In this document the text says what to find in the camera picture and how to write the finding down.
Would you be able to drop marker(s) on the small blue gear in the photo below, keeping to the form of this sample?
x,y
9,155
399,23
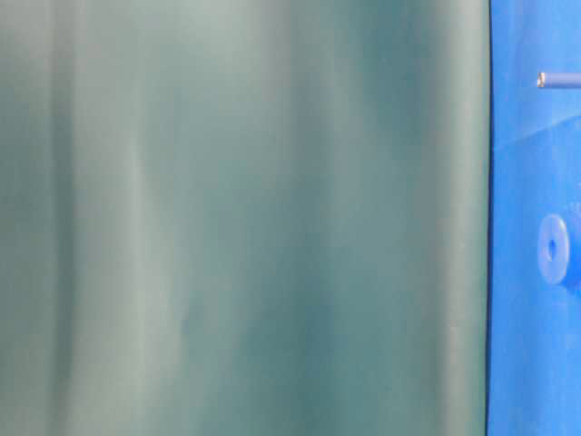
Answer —
x,y
558,249

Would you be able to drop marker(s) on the metal shaft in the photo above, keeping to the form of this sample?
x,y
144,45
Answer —
x,y
559,80

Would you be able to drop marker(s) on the green curtain sheet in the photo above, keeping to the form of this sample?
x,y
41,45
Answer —
x,y
244,217

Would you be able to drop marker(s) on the blue table mat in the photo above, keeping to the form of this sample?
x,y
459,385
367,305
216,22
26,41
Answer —
x,y
533,327

